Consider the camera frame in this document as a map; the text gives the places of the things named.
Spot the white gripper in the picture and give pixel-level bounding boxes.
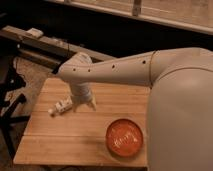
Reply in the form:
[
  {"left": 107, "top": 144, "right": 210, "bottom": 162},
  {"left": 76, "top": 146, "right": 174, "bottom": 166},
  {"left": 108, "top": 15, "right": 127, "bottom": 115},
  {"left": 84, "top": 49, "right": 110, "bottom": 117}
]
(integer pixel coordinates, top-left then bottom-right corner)
[{"left": 70, "top": 83, "right": 97, "bottom": 112}]

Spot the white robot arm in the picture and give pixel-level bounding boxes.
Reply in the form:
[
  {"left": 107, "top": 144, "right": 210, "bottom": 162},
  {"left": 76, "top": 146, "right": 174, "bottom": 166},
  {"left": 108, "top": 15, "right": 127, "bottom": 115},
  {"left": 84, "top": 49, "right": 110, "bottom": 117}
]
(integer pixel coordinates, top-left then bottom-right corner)
[{"left": 57, "top": 48, "right": 213, "bottom": 171}]

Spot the orange ceramic bowl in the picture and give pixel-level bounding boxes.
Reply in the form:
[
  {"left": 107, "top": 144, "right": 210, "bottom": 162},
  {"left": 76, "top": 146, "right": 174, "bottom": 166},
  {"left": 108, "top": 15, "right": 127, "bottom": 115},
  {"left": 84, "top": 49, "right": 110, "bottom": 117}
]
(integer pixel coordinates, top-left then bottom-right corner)
[{"left": 105, "top": 119, "right": 144, "bottom": 157}]

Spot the wooden board table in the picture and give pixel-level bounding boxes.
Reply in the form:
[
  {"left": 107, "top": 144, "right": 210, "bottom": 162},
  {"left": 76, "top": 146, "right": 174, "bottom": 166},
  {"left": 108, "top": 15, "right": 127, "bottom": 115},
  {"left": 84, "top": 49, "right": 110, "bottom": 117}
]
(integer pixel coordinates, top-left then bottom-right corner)
[{"left": 14, "top": 78, "right": 149, "bottom": 167}]

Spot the black tripod stand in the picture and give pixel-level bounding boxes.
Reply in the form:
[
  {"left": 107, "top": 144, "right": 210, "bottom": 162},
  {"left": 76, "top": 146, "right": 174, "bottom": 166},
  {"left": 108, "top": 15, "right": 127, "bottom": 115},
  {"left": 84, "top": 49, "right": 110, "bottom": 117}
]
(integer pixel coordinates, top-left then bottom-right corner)
[{"left": 0, "top": 55, "right": 30, "bottom": 159}]

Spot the long wooden beam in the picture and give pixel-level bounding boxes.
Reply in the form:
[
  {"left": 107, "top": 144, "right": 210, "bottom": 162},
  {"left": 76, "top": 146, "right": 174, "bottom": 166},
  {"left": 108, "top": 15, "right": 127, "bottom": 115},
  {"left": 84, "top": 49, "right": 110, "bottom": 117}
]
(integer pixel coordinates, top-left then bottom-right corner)
[{"left": 0, "top": 26, "right": 113, "bottom": 61}]

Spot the small white box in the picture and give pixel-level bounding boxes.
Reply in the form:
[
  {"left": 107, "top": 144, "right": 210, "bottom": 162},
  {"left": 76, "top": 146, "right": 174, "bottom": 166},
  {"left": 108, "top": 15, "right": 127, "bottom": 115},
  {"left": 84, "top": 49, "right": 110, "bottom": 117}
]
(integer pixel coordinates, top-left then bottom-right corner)
[{"left": 26, "top": 28, "right": 43, "bottom": 38}]

